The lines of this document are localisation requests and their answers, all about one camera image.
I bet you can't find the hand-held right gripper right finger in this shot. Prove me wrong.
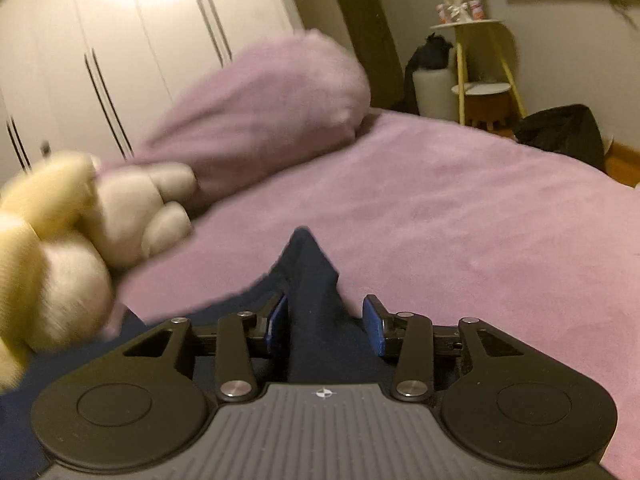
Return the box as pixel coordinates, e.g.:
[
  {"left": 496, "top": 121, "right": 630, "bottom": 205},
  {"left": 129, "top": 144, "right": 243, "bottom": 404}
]
[{"left": 362, "top": 293, "right": 527, "bottom": 404}]

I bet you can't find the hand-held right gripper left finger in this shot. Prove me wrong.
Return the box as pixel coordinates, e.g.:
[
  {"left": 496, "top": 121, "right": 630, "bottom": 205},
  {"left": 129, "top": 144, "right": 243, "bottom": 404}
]
[{"left": 117, "top": 292, "right": 291, "bottom": 404}]

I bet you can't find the navy zip-up jacket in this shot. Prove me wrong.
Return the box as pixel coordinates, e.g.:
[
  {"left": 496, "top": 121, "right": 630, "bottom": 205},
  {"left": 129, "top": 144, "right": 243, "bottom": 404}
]
[{"left": 0, "top": 226, "right": 397, "bottom": 461}]

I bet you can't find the pink fleece blanket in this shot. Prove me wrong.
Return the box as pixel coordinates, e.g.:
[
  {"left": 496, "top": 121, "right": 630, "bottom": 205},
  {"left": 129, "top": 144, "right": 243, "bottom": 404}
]
[{"left": 112, "top": 107, "right": 640, "bottom": 426}]

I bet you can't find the white plush toy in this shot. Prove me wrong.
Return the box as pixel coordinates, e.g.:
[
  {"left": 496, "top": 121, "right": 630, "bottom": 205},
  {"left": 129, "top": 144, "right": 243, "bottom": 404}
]
[{"left": 47, "top": 159, "right": 198, "bottom": 353}]

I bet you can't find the pink pillow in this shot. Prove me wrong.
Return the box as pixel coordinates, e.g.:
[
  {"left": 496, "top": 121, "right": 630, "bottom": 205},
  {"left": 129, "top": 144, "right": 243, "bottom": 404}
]
[{"left": 97, "top": 29, "right": 372, "bottom": 213}]

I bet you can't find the white cylinder stool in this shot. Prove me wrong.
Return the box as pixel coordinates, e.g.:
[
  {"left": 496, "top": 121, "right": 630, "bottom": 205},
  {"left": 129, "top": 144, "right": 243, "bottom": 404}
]
[{"left": 412, "top": 66, "right": 462, "bottom": 122}]

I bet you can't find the small wooden stool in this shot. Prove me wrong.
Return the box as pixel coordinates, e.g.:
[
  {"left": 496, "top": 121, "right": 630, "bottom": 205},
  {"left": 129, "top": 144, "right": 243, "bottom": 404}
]
[{"left": 467, "top": 92, "right": 515, "bottom": 132}]

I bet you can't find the cream flower plush toy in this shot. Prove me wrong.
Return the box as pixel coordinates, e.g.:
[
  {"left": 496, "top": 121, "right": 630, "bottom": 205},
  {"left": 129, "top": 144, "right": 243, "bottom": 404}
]
[{"left": 0, "top": 151, "right": 101, "bottom": 393}]

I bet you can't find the dark cloth bag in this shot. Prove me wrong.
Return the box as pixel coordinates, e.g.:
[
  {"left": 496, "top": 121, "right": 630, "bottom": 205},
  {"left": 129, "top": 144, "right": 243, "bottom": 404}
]
[{"left": 514, "top": 104, "right": 609, "bottom": 172}]

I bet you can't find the black bag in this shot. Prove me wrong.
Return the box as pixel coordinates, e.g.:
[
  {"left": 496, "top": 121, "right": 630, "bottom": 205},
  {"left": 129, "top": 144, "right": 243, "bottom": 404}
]
[{"left": 404, "top": 31, "right": 457, "bottom": 112}]

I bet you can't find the yellow-legged side table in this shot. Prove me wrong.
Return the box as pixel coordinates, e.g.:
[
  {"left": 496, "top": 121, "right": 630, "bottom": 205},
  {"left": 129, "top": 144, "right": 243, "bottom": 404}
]
[{"left": 429, "top": 18, "right": 529, "bottom": 127}]

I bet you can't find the white wardrobe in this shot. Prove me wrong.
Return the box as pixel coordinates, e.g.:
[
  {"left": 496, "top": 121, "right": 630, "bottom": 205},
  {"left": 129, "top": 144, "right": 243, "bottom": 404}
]
[{"left": 0, "top": 0, "right": 307, "bottom": 177}]

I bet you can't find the dark wooden door frame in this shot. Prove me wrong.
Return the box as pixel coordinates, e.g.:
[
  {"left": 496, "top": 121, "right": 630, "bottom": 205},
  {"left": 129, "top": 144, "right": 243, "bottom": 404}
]
[{"left": 324, "top": 0, "right": 407, "bottom": 108}]

